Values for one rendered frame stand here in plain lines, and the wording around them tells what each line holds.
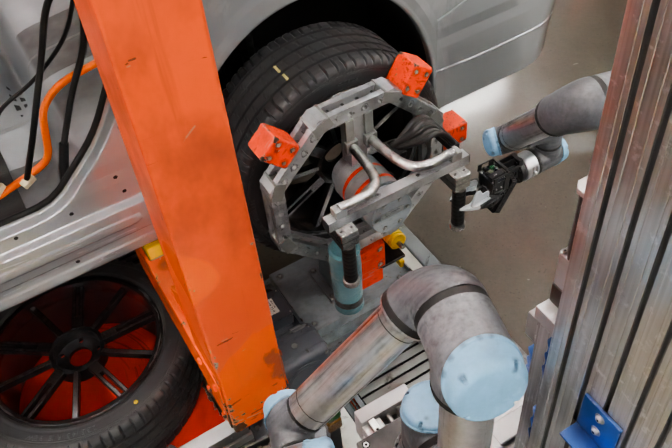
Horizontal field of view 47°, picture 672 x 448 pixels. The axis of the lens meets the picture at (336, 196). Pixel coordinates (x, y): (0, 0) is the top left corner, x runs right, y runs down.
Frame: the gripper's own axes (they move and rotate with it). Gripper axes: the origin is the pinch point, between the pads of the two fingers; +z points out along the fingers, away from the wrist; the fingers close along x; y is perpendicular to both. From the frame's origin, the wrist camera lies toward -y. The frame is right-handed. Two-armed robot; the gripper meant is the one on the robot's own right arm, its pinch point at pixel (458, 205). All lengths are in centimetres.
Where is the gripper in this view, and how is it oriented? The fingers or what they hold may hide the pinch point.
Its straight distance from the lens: 208.9
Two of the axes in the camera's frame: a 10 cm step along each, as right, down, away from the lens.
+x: 5.2, 5.8, -6.2
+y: -0.7, -7.0, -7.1
